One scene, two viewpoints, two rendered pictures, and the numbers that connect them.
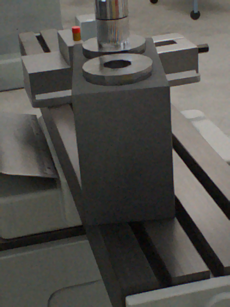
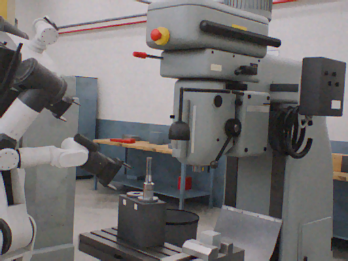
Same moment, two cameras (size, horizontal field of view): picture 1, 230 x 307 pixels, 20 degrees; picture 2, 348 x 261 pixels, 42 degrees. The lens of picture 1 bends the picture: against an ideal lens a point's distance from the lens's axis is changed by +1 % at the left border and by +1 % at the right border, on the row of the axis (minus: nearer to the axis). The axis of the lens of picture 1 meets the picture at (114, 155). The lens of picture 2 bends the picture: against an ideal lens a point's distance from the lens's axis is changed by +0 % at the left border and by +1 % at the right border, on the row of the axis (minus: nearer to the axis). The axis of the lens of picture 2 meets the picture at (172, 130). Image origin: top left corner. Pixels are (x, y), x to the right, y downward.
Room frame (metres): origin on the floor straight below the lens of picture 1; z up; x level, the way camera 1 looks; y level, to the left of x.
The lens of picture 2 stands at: (2.60, -1.06, 1.52)
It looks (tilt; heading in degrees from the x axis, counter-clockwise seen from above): 3 degrees down; 146
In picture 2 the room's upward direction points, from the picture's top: 3 degrees clockwise
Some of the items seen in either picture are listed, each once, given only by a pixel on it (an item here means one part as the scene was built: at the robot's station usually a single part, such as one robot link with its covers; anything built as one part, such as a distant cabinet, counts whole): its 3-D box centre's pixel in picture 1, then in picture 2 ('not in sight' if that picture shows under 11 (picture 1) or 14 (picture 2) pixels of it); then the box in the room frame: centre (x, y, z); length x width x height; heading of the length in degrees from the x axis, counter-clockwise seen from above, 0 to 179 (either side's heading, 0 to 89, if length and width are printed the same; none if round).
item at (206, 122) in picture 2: not in sight; (202, 122); (1.22, 0.01, 1.47); 0.21 x 0.19 x 0.32; 11
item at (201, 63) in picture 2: not in sight; (211, 67); (1.22, 0.05, 1.68); 0.34 x 0.24 x 0.10; 101
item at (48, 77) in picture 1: (108, 58); (204, 257); (1.30, -0.01, 0.97); 0.35 x 0.15 x 0.11; 102
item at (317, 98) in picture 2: not in sight; (324, 88); (1.49, 0.37, 1.62); 0.20 x 0.09 x 0.21; 101
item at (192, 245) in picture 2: not in sight; (200, 249); (1.31, -0.03, 1.01); 0.12 x 0.06 x 0.04; 12
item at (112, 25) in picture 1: (112, 23); (148, 191); (0.90, -0.01, 1.14); 0.05 x 0.05 x 0.06
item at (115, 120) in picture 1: (121, 122); (141, 217); (0.85, -0.01, 1.02); 0.22 x 0.12 x 0.20; 1
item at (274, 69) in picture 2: not in sight; (275, 81); (1.13, 0.50, 1.66); 0.80 x 0.23 x 0.20; 101
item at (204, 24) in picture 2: not in sight; (242, 35); (1.36, 0.07, 1.79); 0.45 x 0.04 x 0.04; 101
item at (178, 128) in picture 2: not in sight; (179, 130); (1.36, -0.19, 1.45); 0.07 x 0.07 x 0.06
